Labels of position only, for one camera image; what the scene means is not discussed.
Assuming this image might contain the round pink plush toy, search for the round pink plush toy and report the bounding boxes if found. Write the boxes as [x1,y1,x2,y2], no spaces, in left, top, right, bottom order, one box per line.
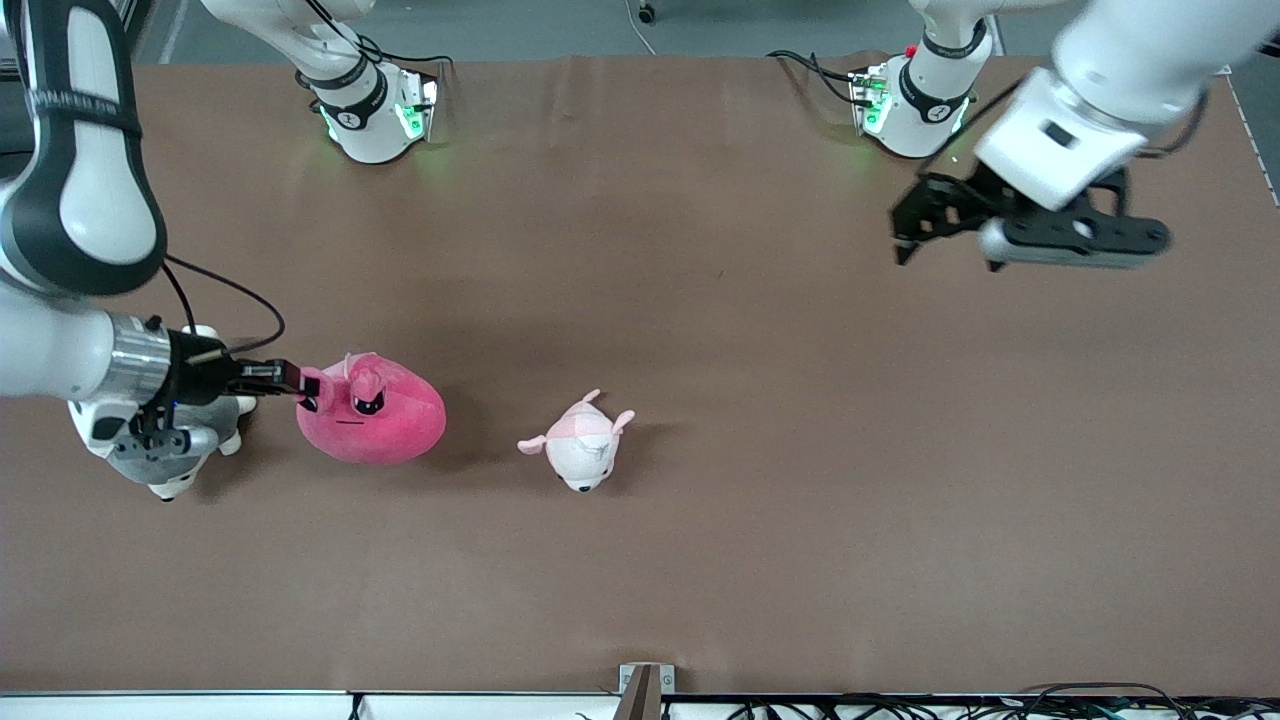
[295,352,448,466]

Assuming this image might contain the grey white husky plush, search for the grey white husky plush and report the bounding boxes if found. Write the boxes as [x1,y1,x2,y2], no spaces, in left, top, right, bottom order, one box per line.
[110,325,258,503]

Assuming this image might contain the brown table cover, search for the brown table cover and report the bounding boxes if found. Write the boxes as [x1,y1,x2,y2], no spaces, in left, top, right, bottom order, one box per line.
[0,55,1280,696]

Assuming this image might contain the pale pink white plush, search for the pale pink white plush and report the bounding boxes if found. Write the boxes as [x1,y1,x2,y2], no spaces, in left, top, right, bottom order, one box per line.
[517,389,637,494]

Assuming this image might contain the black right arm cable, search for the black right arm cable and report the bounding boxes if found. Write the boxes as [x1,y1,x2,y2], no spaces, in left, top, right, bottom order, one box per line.
[163,253,288,359]

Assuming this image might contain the black base cable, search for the black base cable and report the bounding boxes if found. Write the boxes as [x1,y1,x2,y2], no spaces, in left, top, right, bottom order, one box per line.
[768,48,863,106]
[355,35,453,71]

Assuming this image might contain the white table edge rail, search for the white table edge rail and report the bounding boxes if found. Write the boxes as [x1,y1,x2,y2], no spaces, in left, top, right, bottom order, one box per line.
[0,690,1280,720]

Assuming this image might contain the white floor cable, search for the white floor cable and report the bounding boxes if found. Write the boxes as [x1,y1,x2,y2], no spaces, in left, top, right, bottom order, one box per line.
[625,0,658,56]

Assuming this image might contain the metal bracket with post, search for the metal bracket with post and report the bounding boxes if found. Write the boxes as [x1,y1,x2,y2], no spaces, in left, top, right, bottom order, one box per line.
[615,663,676,720]

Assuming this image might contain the black cable under table edge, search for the black cable under table edge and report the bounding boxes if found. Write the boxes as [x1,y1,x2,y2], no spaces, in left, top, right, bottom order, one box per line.
[725,695,1011,720]
[1018,682,1196,720]

